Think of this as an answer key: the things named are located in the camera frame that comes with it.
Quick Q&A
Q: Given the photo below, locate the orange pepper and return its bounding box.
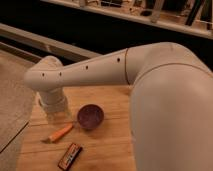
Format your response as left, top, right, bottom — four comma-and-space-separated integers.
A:
43, 124, 73, 143

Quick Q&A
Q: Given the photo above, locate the dark candy bar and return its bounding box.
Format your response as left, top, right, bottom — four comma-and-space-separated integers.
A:
58, 143, 82, 171

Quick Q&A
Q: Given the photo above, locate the dark purple ceramic bowl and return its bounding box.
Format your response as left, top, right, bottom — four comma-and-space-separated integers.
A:
77, 104, 104, 130

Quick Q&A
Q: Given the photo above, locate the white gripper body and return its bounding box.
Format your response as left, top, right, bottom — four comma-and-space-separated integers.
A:
39, 88, 71, 122

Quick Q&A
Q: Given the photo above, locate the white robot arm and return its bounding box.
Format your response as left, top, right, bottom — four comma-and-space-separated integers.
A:
24, 42, 213, 171

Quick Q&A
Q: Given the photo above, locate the long wooden shelf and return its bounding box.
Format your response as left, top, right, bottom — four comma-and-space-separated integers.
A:
42, 0, 213, 40

